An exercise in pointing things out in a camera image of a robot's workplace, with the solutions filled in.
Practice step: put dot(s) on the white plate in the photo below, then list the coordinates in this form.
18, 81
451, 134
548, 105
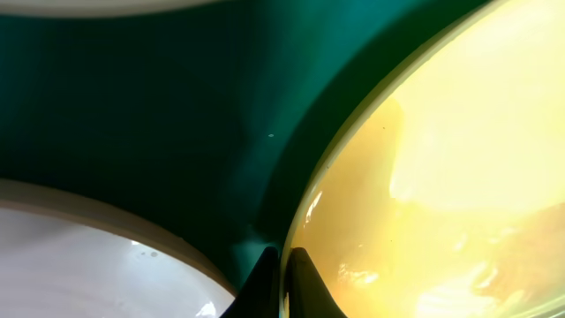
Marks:
64, 255

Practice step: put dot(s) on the blue plastic tray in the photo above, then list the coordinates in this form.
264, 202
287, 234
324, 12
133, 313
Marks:
207, 121

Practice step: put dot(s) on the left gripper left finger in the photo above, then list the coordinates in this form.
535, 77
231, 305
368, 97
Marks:
259, 297

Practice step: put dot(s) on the light blue rimmed plate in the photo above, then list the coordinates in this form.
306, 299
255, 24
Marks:
93, 8

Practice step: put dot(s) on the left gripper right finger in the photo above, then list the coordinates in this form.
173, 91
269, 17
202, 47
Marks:
308, 296

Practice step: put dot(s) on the green rimmed plate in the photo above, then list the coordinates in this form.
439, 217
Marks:
443, 193

